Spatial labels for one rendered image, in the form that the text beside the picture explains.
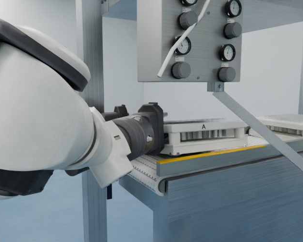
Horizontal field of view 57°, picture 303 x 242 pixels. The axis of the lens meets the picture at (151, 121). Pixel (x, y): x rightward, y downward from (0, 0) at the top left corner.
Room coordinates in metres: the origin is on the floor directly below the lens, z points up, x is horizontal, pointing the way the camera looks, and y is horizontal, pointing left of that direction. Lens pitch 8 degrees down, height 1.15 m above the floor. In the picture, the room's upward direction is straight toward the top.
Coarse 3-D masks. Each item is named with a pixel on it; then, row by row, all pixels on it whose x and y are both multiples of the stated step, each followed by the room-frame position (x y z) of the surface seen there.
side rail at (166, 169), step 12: (264, 144) 0.78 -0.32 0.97; (288, 144) 0.81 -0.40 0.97; (300, 144) 0.84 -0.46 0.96; (216, 156) 0.67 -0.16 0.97; (228, 156) 0.69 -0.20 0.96; (240, 156) 0.71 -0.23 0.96; (252, 156) 0.74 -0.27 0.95; (264, 156) 0.76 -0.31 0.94; (156, 168) 0.60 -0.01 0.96; (168, 168) 0.60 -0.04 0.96; (180, 168) 0.62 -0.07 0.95; (192, 168) 0.63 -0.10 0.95
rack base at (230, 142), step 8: (168, 144) 0.65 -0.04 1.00; (176, 144) 0.63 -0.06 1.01; (184, 144) 0.64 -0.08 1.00; (192, 144) 0.66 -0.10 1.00; (200, 144) 0.67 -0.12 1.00; (208, 144) 0.68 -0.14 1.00; (216, 144) 0.69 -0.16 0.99; (224, 144) 0.70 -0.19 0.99; (232, 144) 0.72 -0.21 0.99; (240, 144) 0.73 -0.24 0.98; (160, 152) 0.68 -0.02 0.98; (168, 152) 0.64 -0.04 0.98; (176, 152) 0.63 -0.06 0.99; (184, 152) 0.64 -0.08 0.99; (192, 152) 0.65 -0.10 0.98
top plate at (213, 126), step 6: (168, 126) 0.65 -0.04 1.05; (174, 126) 0.64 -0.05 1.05; (180, 126) 0.65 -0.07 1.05; (186, 126) 0.65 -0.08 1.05; (192, 126) 0.66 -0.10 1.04; (198, 126) 0.67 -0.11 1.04; (210, 126) 0.69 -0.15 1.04; (216, 126) 0.70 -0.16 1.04; (222, 126) 0.71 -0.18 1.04; (228, 126) 0.72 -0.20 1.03; (234, 126) 0.73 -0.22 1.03; (240, 126) 0.74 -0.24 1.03; (246, 126) 0.75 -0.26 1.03; (168, 132) 0.65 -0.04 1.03; (174, 132) 0.64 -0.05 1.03; (180, 132) 0.65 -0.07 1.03
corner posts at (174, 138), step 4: (236, 128) 0.75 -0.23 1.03; (240, 128) 0.74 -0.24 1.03; (236, 132) 0.75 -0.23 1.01; (240, 132) 0.74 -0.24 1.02; (172, 136) 0.64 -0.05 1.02; (176, 136) 0.64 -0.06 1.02; (236, 136) 0.75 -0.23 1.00; (240, 136) 0.74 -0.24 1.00; (244, 136) 0.75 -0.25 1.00; (172, 140) 0.64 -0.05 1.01; (176, 140) 0.64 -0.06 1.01; (172, 144) 0.64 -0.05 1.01
